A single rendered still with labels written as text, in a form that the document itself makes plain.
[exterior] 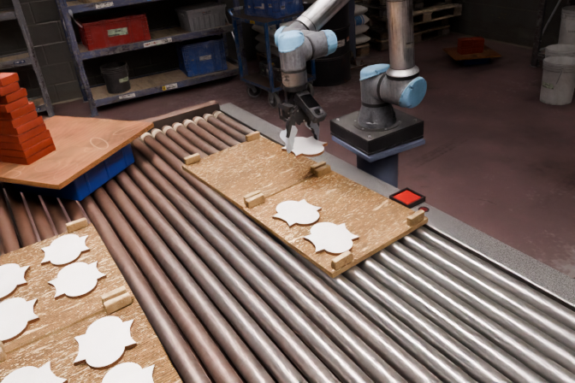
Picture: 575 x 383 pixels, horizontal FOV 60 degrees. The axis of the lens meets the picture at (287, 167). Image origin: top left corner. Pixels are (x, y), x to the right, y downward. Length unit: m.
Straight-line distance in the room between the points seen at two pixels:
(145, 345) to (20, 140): 0.94
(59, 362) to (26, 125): 0.91
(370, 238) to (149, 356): 0.61
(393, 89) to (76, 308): 1.22
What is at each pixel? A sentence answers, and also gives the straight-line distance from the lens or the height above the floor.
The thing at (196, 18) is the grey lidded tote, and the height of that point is 0.78.
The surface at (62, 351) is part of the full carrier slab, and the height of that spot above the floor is 0.94.
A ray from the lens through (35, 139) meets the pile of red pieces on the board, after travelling 1.87.
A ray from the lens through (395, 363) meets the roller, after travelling 1.06.
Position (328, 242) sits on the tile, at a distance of 1.30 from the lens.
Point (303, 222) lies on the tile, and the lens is 1.38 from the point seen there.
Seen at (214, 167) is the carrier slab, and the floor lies 0.94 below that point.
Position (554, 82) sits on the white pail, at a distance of 4.96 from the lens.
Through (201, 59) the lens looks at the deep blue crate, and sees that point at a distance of 5.88.
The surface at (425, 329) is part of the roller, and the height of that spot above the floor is 0.92.
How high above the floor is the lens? 1.71
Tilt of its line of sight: 27 degrees down
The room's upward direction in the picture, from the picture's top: 6 degrees counter-clockwise
